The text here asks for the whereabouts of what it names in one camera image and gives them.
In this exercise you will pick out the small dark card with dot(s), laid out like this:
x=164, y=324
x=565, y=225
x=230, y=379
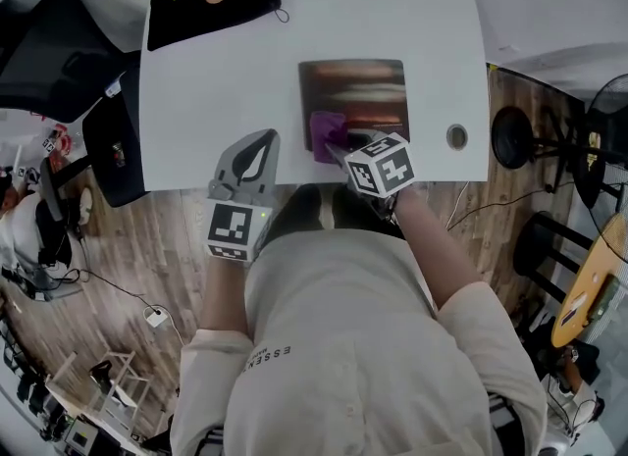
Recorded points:
x=569, y=317

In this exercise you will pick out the black pedestal fan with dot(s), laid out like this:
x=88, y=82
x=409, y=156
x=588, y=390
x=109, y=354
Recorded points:
x=512, y=137

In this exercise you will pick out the small white card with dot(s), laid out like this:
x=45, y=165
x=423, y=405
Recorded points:
x=578, y=302

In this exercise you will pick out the purple cloth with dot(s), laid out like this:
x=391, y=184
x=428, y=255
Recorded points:
x=325, y=133

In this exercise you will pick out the black swivel chair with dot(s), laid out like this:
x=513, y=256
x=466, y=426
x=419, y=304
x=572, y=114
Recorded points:
x=564, y=150

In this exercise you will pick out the round wooden table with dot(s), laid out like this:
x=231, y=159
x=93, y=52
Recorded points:
x=593, y=268

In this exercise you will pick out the person's white shirt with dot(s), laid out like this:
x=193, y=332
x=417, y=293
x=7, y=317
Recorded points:
x=363, y=346

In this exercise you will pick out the white power adapter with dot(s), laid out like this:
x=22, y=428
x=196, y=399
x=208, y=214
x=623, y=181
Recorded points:
x=155, y=317

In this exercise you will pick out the clear water bottle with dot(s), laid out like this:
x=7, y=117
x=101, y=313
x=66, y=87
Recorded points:
x=113, y=87

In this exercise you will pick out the person's left forearm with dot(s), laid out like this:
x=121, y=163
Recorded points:
x=225, y=297

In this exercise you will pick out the person's right forearm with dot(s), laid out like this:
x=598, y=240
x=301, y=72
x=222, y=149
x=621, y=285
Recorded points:
x=432, y=253

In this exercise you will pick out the person's black trousers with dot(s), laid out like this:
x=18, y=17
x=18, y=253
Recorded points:
x=299, y=209

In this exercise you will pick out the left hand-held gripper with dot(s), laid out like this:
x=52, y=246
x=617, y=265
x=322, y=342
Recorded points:
x=230, y=226

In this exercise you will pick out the brown striped mat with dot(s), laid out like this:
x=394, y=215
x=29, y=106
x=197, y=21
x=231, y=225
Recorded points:
x=358, y=91

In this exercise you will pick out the green pouch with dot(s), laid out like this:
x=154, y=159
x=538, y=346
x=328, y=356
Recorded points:
x=603, y=299

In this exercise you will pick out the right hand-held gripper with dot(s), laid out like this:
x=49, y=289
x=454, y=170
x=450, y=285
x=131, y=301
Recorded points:
x=387, y=169

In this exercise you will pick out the light wooden stool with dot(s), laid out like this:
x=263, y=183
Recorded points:
x=118, y=375

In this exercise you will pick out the black office chair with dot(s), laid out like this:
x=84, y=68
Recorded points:
x=59, y=62

